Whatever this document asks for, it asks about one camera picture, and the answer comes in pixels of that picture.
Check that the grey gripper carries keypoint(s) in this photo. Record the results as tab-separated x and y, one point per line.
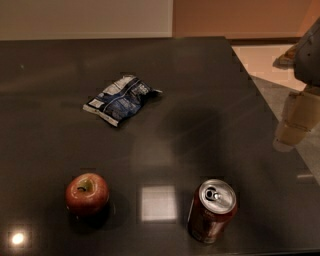
309	59

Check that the red coke can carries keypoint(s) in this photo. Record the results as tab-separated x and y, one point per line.
213	206

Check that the red apple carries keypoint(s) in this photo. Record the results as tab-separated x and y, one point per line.
87	195

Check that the blue chip bag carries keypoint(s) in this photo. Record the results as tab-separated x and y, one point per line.
121	99

